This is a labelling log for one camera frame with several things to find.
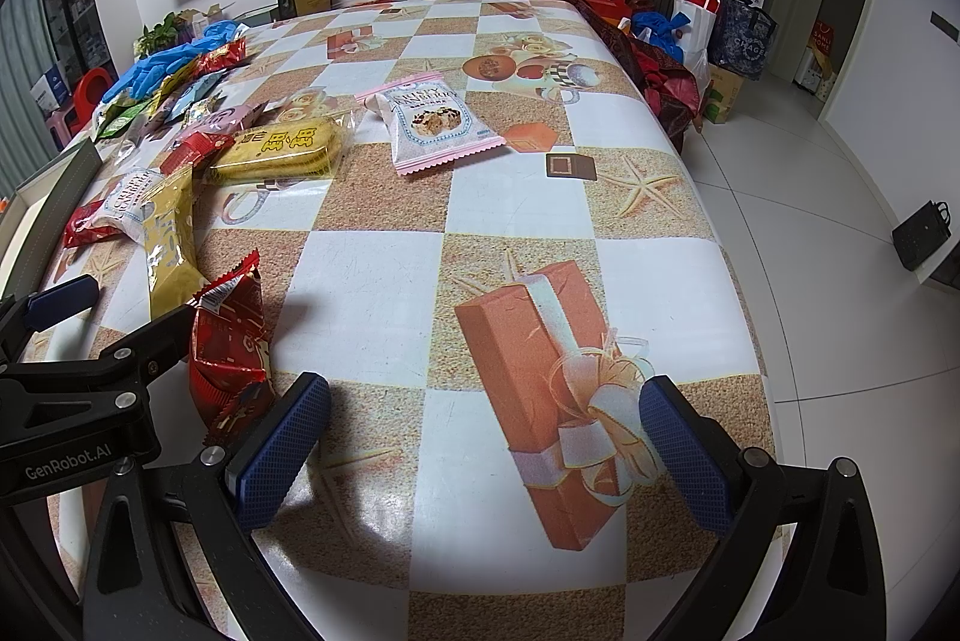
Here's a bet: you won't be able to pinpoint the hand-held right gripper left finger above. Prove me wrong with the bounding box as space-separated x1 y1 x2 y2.
79 371 332 641

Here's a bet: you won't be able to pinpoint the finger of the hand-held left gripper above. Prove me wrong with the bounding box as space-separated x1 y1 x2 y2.
0 305 199 421
0 273 101 361

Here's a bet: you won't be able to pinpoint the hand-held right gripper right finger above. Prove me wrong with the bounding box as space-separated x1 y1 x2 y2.
637 375 890 641

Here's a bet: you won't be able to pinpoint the red snack packet white trim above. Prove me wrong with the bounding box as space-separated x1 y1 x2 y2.
186 249 275 446

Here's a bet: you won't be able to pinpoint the small red snack packet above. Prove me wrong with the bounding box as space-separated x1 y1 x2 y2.
61 198 106 248

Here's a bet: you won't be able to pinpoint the gold snack packet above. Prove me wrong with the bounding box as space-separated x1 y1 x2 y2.
142 165 203 321

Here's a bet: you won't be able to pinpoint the grey box with beige lining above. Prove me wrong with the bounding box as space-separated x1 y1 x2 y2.
0 142 102 297

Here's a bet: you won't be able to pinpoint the white pink-edged cranberry packet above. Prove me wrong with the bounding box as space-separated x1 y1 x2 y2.
75 167 166 241
355 73 507 176

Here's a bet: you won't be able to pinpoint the red squared-pattern snack packet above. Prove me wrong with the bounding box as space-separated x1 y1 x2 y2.
157 130 237 173

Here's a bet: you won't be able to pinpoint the pink plastic stool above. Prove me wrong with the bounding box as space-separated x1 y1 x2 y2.
41 105 83 151

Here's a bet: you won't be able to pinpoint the white green snack packet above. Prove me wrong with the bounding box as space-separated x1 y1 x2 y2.
96 105 147 142

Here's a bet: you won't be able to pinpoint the red plastic stool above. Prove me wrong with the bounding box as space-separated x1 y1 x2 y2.
71 67 115 121

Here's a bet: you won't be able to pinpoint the blue white box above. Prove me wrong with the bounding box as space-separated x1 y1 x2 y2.
30 64 72 113

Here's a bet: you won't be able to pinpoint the yellow biscuit pack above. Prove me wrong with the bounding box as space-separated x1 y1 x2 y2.
204 112 353 186

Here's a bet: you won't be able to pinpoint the long pink snack packet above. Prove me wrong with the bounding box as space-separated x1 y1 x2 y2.
176 101 275 148

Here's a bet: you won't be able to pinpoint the yellow flat snack packet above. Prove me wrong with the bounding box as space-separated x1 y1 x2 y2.
146 75 188 113

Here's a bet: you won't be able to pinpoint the light blue snack packet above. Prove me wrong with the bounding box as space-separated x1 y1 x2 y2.
176 71 226 113

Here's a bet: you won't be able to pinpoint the blue rubber gloves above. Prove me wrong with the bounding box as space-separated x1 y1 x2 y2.
101 19 237 104

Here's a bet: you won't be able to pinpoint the small leafy plant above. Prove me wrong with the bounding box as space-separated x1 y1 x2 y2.
133 11 185 59

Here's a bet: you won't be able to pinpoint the red gold-print snack packet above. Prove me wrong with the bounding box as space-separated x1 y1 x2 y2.
196 37 248 76

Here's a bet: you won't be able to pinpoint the small white boxes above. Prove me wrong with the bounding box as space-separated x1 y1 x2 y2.
180 4 241 31

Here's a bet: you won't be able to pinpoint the black paper bag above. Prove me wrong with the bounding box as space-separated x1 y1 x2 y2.
891 200 952 272

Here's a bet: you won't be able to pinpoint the cardboard box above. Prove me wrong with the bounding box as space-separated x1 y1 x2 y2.
701 67 747 125

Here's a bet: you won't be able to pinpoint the dark red cloth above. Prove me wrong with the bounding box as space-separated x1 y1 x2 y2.
570 0 702 155

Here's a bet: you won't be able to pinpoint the red white carton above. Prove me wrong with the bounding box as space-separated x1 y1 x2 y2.
795 22 839 103

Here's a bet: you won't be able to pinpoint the dark blue patterned bag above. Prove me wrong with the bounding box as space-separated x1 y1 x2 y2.
709 0 779 82

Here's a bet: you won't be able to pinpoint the white paper bag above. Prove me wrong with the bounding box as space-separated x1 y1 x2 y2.
670 0 725 76

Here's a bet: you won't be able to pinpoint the blue plastic bag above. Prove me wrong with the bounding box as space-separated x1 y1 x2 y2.
631 10 691 61

